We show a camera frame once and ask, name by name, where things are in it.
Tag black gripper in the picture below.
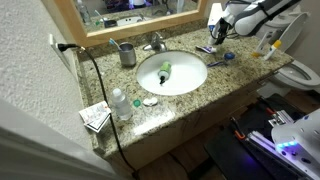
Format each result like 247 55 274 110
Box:
213 18 231 46

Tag purple toothpaste tube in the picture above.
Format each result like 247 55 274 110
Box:
195 44 218 55

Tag white robot base blue light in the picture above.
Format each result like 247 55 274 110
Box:
270 108 320 179

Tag slim white tube yellow cap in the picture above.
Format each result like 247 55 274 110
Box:
264 39 283 61

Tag white oval sink basin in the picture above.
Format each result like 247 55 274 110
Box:
136 49 208 97

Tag chrome sink faucet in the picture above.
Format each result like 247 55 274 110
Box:
142 31 168 53

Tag green bottle black pump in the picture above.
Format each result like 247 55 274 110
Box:
157 61 173 85

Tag white toilet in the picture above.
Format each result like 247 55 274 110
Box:
255 4 320 99

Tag grey metal cup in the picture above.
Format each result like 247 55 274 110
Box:
118 42 137 67

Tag wooden vanity cabinet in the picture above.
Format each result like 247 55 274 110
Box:
99 78 279 179

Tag orange black clamp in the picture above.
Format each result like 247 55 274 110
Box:
232 116 247 140

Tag blue green toothbrush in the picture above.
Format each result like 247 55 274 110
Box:
108 37 123 51

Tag clear plastic bottle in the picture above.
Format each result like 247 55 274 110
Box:
110 87 133 121

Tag black robot cart platform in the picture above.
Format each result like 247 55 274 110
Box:
203 92 320 180

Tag white paper packet red print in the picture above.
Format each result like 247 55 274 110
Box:
78 100 112 125

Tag black and white packet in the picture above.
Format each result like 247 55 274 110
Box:
83 113 112 134

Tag white door panel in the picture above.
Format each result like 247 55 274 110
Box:
0 96 126 180

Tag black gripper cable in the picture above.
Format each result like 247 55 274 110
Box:
226 28 241 39

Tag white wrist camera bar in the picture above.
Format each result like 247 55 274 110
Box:
207 2 225 28

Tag silver metal bracket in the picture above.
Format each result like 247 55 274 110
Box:
268 109 295 128

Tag aluminium frame rails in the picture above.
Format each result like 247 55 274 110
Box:
246 129 320 180

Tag black power cable with plug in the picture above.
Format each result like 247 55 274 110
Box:
54 42 141 180

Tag white wall outlet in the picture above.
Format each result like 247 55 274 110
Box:
48 32 59 49

